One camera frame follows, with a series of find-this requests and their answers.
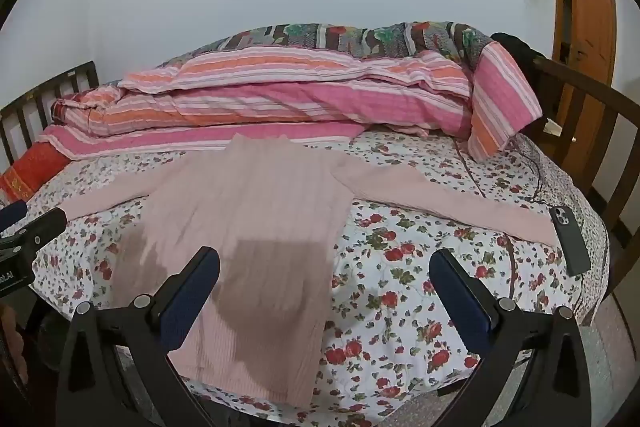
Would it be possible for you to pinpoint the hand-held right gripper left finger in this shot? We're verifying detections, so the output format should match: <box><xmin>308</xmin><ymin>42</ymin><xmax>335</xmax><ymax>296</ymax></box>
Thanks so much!
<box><xmin>56</xmin><ymin>246</ymin><xmax>221</xmax><ymax>427</ymax></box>

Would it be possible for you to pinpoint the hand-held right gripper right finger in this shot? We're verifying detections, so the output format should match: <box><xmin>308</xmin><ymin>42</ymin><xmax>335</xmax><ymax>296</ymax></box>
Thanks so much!
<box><xmin>429</xmin><ymin>249</ymin><xmax>593</xmax><ymax>427</ymax></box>

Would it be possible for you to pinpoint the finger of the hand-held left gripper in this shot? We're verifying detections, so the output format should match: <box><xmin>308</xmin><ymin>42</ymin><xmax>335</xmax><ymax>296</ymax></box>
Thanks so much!
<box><xmin>0</xmin><ymin>208</ymin><xmax>67</xmax><ymax>258</ymax></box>
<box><xmin>0</xmin><ymin>201</ymin><xmax>28</xmax><ymax>233</ymax></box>

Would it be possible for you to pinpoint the pink knit sweater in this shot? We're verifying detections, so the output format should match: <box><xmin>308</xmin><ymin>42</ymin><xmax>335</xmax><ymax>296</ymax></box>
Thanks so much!
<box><xmin>60</xmin><ymin>133</ymin><xmax>560</xmax><ymax>408</ymax></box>

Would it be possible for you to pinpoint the person's left hand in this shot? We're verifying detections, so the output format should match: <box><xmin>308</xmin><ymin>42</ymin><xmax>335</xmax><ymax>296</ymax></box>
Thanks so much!
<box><xmin>0</xmin><ymin>306</ymin><xmax>29</xmax><ymax>384</ymax></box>

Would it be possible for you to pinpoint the red pillow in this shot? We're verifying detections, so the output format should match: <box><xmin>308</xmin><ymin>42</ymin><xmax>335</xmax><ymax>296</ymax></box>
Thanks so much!
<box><xmin>0</xmin><ymin>142</ymin><xmax>71</xmax><ymax>204</ymax></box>

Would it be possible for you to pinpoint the floral bed sheet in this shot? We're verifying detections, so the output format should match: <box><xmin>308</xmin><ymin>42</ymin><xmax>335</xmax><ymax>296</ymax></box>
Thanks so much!
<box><xmin>0</xmin><ymin>127</ymin><xmax>611</xmax><ymax>427</ymax></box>

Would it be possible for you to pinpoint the dark wooden headboard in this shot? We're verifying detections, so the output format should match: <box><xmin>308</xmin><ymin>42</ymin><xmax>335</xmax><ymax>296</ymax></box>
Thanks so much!
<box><xmin>0</xmin><ymin>61</ymin><xmax>99</xmax><ymax>168</ymax></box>

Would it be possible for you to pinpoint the grey smartphone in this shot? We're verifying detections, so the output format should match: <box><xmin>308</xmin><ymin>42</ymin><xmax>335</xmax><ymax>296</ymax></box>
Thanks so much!
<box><xmin>549</xmin><ymin>205</ymin><xmax>592</xmax><ymax>278</ymax></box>

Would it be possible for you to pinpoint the pink orange striped quilt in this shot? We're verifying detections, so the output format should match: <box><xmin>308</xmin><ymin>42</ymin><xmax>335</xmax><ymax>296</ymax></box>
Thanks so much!
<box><xmin>37</xmin><ymin>42</ymin><xmax>543</xmax><ymax>162</ymax></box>

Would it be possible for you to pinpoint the dark cloth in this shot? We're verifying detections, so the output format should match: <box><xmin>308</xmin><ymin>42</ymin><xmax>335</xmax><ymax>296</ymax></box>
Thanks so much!
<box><xmin>490</xmin><ymin>32</ymin><xmax>546</xmax><ymax>72</ymax></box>

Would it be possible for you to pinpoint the dark floral patchwork quilt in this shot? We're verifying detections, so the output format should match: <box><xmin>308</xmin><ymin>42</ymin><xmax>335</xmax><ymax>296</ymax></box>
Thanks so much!
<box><xmin>165</xmin><ymin>21</ymin><xmax>493</xmax><ymax>65</ymax></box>

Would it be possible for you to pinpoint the brown wooden door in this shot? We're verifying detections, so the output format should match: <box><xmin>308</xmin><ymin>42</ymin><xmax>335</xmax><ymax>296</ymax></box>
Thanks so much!
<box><xmin>542</xmin><ymin>0</ymin><xmax>618</xmax><ymax>148</ymax></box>

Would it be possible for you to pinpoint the black cable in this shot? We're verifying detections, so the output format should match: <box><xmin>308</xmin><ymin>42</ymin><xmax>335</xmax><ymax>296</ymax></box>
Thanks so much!
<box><xmin>510</xmin><ymin>137</ymin><xmax>551</xmax><ymax>208</ymax></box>

